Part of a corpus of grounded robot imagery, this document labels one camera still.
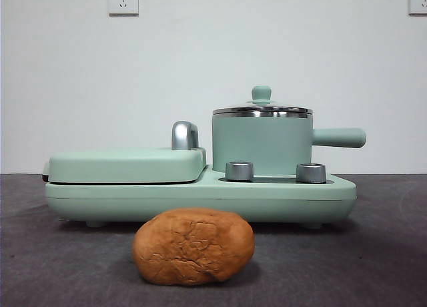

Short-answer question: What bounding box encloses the glass lid with green knob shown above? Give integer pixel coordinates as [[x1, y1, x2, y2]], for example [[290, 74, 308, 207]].
[[212, 85, 314, 117]]

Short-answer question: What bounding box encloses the brown potato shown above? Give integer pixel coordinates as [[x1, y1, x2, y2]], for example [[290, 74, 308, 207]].
[[131, 207, 256, 285]]

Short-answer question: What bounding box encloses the silver control knob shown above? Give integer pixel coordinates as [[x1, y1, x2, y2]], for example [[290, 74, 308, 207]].
[[225, 161, 256, 182], [296, 162, 327, 184]]

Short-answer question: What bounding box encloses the mint green breakfast maker base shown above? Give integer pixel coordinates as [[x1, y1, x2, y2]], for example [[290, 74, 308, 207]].
[[45, 164, 357, 229]]

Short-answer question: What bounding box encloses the chrome cover handle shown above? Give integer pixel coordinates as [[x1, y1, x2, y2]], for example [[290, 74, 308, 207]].
[[171, 120, 201, 151]]

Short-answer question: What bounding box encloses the mint green pot with handle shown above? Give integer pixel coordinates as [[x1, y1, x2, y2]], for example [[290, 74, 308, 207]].
[[211, 112, 368, 176]]

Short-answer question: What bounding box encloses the white wall socket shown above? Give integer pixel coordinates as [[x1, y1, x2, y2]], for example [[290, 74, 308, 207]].
[[408, 0, 427, 16], [107, 0, 139, 18]]

